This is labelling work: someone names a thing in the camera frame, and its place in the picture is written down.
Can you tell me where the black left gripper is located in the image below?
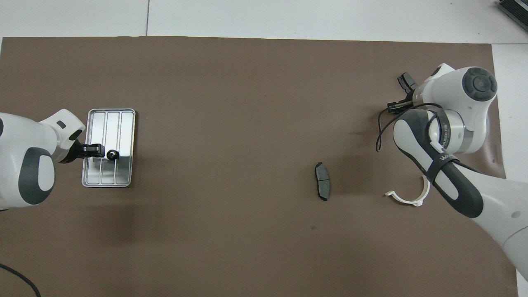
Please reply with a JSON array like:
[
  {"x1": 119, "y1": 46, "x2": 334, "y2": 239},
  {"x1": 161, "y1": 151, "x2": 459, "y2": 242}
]
[{"x1": 62, "y1": 139, "x2": 106, "y2": 163}]

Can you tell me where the silver metal tray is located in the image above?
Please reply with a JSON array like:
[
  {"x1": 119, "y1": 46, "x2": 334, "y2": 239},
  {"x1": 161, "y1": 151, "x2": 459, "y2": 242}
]
[{"x1": 81, "y1": 108, "x2": 137, "y2": 188}]

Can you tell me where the brown table mat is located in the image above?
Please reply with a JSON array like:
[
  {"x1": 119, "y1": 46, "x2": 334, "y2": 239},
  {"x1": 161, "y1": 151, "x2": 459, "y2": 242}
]
[{"x1": 0, "y1": 36, "x2": 518, "y2": 297}]

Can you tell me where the slim dark brake pad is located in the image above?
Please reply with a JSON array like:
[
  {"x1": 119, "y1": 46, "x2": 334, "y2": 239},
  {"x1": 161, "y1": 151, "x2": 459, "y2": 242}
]
[{"x1": 314, "y1": 162, "x2": 331, "y2": 202}]

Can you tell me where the wide dark brake pad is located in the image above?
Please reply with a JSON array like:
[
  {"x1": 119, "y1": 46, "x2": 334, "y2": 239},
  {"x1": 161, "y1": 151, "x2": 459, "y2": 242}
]
[{"x1": 397, "y1": 73, "x2": 418, "y2": 94}]

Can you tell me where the dark ribbed metal object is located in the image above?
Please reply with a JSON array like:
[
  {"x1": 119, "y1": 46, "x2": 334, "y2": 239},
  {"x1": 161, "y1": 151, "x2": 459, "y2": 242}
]
[{"x1": 497, "y1": 0, "x2": 528, "y2": 32}]

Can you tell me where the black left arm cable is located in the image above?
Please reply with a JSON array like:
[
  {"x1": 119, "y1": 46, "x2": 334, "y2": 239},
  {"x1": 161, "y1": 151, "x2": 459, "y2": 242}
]
[{"x1": 0, "y1": 263, "x2": 42, "y2": 297}]

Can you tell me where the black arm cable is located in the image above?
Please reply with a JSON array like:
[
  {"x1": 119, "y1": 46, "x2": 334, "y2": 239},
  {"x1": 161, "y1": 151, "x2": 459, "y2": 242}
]
[
  {"x1": 375, "y1": 102, "x2": 445, "y2": 153},
  {"x1": 0, "y1": 263, "x2": 42, "y2": 297}
]

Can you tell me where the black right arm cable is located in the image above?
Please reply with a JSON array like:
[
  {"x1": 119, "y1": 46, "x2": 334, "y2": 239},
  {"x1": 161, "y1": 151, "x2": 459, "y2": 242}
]
[{"x1": 375, "y1": 102, "x2": 445, "y2": 153}]

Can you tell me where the white curved plastic bracket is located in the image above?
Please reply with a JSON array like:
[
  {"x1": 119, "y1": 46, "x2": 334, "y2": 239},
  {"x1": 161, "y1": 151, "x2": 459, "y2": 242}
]
[{"x1": 384, "y1": 175, "x2": 431, "y2": 207}]

